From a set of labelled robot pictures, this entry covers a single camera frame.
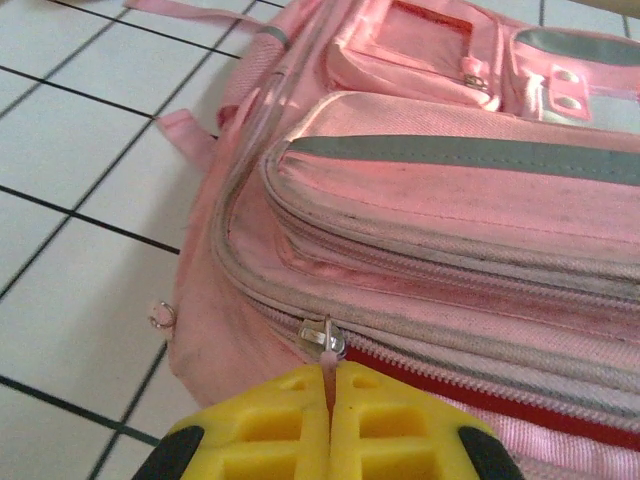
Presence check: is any pink school backpack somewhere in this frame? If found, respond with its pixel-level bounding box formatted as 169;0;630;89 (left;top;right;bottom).
122;0;640;480

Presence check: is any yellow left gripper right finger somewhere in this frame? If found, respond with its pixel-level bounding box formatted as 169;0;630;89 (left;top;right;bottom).
332;360;526;480

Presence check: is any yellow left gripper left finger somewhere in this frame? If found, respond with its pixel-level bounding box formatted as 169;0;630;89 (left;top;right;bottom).
130;362;335;480

